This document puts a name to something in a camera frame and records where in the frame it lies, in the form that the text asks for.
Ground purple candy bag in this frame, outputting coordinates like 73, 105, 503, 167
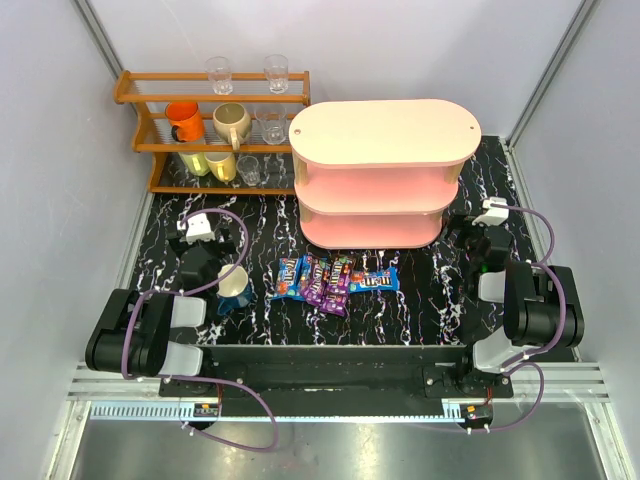
326, 255, 355, 295
319, 286, 349, 317
302, 259, 329, 307

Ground clear glass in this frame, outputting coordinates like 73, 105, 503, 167
263, 54, 289, 94
205, 56, 233, 95

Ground clear glass shelf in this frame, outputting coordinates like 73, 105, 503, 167
255, 103, 287, 145
236, 155, 261, 187

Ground beige mug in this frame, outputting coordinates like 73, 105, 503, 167
212, 102, 252, 152

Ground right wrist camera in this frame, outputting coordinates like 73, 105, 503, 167
471, 197, 509, 227

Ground yellow mug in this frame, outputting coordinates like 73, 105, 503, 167
204, 152, 236, 183

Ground pink three-tier shelf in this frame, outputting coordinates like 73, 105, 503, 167
289, 99, 482, 250

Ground clear glass top right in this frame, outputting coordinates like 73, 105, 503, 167
263, 54, 289, 94

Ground light green mug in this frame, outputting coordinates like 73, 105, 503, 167
178, 152, 210, 176

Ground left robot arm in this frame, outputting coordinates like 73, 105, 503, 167
85, 228, 236, 378

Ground orange mug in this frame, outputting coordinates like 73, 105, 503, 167
165, 101, 205, 143

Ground clear glass top left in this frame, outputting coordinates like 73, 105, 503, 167
205, 56, 233, 95

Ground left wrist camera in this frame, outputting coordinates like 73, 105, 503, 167
177, 213, 215, 245

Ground orange wooden cup rack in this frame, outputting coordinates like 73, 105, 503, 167
113, 70, 311, 195

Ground blue mug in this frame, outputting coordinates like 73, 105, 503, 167
217, 264, 252, 316

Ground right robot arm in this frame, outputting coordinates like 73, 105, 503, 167
442, 213, 585, 395

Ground blue candy bag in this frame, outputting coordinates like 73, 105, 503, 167
349, 267, 399, 293
273, 257, 302, 301
296, 255, 314, 298

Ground clear glass middle shelf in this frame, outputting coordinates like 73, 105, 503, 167
255, 103, 287, 145

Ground clear glass bottom shelf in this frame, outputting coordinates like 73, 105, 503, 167
236, 155, 261, 187

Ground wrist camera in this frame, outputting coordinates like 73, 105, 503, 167
471, 197, 509, 227
177, 213, 215, 245

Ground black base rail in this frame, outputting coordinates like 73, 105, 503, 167
158, 343, 515, 399

